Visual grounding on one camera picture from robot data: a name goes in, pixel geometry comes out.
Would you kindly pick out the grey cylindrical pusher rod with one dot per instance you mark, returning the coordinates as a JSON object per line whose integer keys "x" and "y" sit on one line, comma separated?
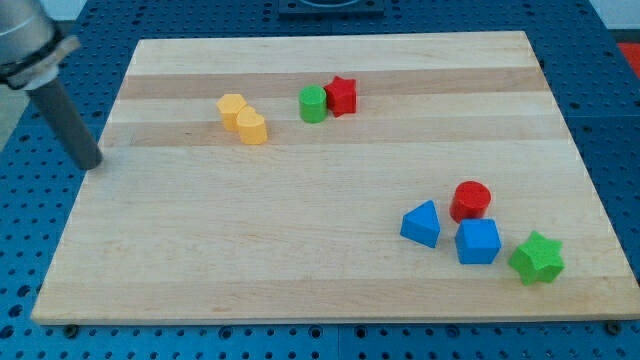
{"x": 56, "y": 106}

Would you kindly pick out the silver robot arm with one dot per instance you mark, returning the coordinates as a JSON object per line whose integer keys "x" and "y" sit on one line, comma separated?
{"x": 32, "y": 48}

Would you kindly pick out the yellow hexagon block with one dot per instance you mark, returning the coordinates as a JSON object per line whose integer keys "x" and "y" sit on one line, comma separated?
{"x": 229, "y": 106}

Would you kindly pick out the yellow heart block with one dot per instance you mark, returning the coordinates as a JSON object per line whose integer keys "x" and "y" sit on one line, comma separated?
{"x": 251, "y": 127}

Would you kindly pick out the green cylinder block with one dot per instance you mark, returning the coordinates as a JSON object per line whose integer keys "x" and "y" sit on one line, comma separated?
{"x": 312, "y": 101}

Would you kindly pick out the red star block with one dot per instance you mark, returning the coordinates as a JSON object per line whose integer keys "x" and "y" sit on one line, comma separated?
{"x": 341, "y": 94}

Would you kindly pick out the wooden board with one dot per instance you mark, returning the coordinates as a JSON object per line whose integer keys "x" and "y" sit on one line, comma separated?
{"x": 182, "y": 223}

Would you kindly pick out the blue triangle block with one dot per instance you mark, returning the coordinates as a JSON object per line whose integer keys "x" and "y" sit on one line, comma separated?
{"x": 422, "y": 225}

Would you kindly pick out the red cylinder block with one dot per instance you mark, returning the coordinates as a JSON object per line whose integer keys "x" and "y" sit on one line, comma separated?
{"x": 471, "y": 200}

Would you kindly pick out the blue cube block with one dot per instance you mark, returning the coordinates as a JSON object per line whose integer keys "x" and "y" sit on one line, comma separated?
{"x": 477, "y": 241}

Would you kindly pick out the green star block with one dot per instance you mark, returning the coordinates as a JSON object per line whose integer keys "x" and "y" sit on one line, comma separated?
{"x": 538, "y": 259}

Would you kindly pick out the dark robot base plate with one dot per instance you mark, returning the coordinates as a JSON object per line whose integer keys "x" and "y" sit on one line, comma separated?
{"x": 290, "y": 8}

